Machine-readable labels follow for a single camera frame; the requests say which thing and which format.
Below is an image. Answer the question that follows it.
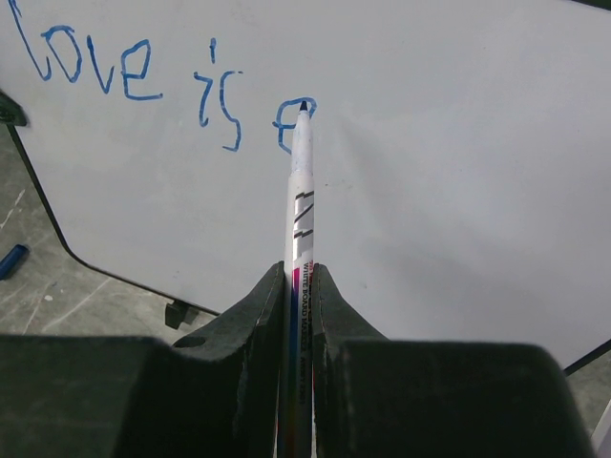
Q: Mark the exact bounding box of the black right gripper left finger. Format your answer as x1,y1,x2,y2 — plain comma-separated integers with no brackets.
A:
1,264,284,457

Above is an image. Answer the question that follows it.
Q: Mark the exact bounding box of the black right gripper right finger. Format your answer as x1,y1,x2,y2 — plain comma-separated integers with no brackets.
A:
312,264,595,457

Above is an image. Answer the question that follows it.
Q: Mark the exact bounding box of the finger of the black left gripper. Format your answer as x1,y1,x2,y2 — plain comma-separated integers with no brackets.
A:
0,91,28,127

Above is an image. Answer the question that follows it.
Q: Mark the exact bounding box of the blue marker cap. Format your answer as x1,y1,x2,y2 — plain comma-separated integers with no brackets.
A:
0,244,29,281

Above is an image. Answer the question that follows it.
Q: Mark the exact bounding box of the white whiteboard marker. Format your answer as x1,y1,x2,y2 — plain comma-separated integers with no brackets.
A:
277,99,314,457

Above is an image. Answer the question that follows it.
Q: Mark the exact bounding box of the white whiteboard with black frame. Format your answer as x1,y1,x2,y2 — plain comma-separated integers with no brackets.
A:
1,1,610,366

